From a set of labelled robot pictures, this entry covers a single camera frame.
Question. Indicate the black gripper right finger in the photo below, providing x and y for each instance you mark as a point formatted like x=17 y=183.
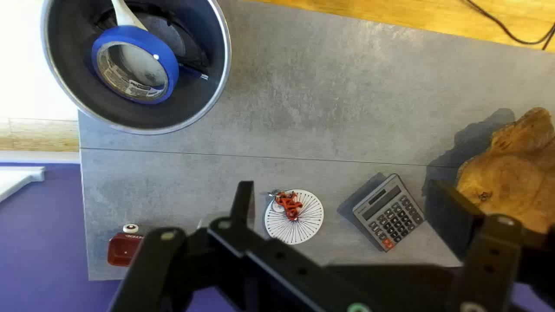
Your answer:
x=491 y=261

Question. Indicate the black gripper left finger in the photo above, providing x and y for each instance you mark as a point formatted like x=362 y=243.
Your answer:
x=165 y=261

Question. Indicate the silver metal bowl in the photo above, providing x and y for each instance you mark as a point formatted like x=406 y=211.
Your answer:
x=196 y=87

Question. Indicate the red flask with silver cap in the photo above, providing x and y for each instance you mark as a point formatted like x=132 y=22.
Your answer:
x=121 y=250

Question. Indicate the orange crumpled cloth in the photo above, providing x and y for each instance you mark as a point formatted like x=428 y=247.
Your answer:
x=517 y=174

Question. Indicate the white flat board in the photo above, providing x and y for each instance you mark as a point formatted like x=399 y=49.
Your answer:
x=14 y=179

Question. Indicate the blue masking tape roll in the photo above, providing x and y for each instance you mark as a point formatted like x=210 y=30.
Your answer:
x=165 y=55

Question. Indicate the white spoon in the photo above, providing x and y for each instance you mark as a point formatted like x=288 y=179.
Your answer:
x=123 y=15

